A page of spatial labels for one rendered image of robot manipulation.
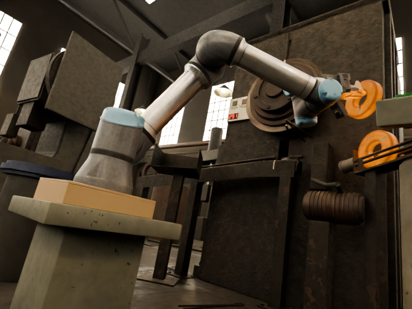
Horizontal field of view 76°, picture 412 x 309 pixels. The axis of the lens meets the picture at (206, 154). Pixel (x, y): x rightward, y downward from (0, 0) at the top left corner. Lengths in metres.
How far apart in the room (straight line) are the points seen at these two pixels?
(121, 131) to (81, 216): 0.26
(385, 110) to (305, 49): 1.41
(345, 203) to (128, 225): 0.82
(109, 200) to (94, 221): 0.07
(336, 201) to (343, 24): 1.18
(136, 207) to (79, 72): 3.15
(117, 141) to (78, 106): 2.91
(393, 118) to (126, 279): 0.66
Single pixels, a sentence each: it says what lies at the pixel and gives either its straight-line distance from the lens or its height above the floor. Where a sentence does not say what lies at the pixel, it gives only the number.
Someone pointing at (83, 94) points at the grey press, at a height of 1.62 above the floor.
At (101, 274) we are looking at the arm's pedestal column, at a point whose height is 0.17.
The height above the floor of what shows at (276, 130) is 0.89.
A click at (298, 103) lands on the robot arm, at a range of 1.04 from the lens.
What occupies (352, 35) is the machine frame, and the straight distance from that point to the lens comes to 1.90.
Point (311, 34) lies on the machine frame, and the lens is 2.02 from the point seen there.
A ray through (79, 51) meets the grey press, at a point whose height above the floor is 2.09.
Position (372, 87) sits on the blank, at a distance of 1.24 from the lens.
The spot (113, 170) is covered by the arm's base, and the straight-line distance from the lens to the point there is 0.70.
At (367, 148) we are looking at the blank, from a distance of 1.26.
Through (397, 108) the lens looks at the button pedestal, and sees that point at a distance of 0.59.
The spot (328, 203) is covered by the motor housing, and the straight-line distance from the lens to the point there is 1.17.
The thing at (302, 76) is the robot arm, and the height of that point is 0.80.
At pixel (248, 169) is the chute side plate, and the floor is 0.66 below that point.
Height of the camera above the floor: 0.30
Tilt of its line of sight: 15 degrees up
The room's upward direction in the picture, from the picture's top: 10 degrees clockwise
